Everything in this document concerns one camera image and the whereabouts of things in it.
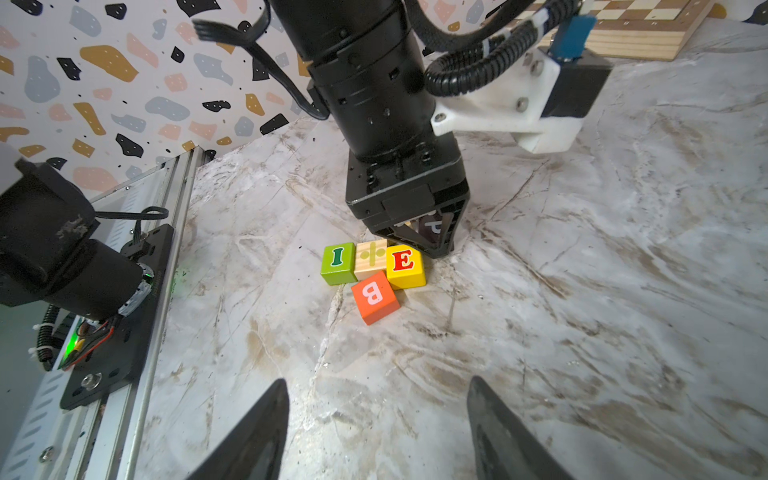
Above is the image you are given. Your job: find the wooden chessboard box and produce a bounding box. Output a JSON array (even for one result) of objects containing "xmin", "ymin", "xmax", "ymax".
[{"xmin": 586, "ymin": 0, "xmax": 714, "ymax": 61}]

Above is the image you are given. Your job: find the black letter P block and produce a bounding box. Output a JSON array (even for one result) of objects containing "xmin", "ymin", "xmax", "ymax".
[{"xmin": 412, "ymin": 211, "xmax": 443, "ymax": 245}]

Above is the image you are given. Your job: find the green letter I block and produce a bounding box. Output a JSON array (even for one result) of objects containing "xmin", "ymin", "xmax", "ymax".
[{"xmin": 320, "ymin": 242, "xmax": 358, "ymax": 286}]

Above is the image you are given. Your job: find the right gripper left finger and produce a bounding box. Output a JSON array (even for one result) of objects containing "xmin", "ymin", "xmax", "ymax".
[{"xmin": 188, "ymin": 379, "xmax": 290, "ymax": 480}]

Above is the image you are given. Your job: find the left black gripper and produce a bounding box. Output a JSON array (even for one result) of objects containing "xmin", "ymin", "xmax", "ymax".
[{"xmin": 345, "ymin": 134, "xmax": 470, "ymax": 259}]

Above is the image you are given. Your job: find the yellow letter E block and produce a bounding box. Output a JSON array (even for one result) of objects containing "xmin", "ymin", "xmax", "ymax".
[{"xmin": 385, "ymin": 245, "xmax": 427, "ymax": 290}]

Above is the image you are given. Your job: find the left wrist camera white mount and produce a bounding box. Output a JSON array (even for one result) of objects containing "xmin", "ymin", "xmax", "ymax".
[{"xmin": 431, "ymin": 14, "xmax": 612, "ymax": 154}]

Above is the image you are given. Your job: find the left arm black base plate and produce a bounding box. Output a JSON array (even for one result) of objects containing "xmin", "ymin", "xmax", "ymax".
[{"xmin": 59, "ymin": 224, "xmax": 175, "ymax": 411}]

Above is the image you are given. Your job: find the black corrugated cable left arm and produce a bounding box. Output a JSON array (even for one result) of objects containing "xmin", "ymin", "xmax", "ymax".
[{"xmin": 407, "ymin": 0, "xmax": 580, "ymax": 98}]

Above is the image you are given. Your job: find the orange letter B block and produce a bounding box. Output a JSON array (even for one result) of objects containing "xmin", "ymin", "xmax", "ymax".
[{"xmin": 352, "ymin": 271, "xmax": 400, "ymax": 325}]

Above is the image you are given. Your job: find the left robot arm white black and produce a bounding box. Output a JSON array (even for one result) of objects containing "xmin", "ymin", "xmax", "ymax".
[{"xmin": 193, "ymin": 1, "xmax": 582, "ymax": 258}]

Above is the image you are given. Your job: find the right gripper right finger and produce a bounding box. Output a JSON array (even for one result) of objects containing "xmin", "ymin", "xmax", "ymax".
[{"xmin": 467, "ymin": 376, "xmax": 572, "ymax": 480}]

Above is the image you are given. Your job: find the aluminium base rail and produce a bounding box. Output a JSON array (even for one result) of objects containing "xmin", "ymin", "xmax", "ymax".
[{"xmin": 1, "ymin": 147, "xmax": 205, "ymax": 479}]

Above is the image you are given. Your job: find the natural wood symbol block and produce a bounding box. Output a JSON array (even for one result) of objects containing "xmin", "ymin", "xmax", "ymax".
[{"xmin": 353, "ymin": 239, "xmax": 388, "ymax": 281}]

